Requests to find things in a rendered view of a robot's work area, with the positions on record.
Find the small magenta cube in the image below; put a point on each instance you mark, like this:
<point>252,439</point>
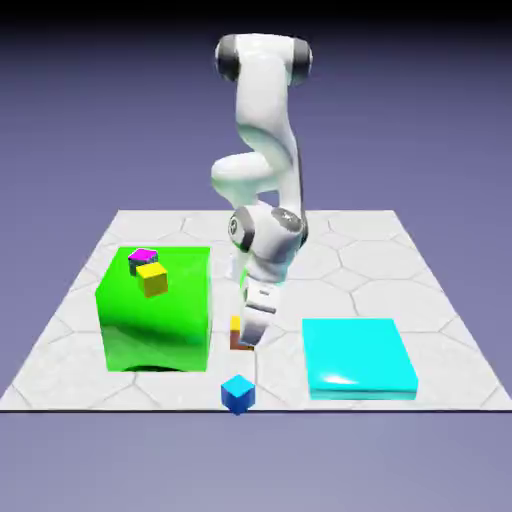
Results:
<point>142,254</point>

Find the small blue cube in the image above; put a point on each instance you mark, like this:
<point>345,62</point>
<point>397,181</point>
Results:
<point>238,394</point>

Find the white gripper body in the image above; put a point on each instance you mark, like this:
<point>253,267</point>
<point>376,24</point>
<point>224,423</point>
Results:
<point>253,327</point>

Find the large cyan box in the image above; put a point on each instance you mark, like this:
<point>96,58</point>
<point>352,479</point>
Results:
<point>356,354</point>

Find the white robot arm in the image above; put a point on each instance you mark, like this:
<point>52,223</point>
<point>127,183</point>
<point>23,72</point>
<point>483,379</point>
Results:
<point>266,120</point>

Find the small orange cube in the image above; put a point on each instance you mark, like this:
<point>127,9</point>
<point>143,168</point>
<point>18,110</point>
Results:
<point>235,332</point>

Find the large green box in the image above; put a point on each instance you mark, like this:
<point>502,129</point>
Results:
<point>160,320</point>

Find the small yellow cube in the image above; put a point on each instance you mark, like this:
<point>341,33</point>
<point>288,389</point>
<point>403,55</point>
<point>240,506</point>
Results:
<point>152,280</point>

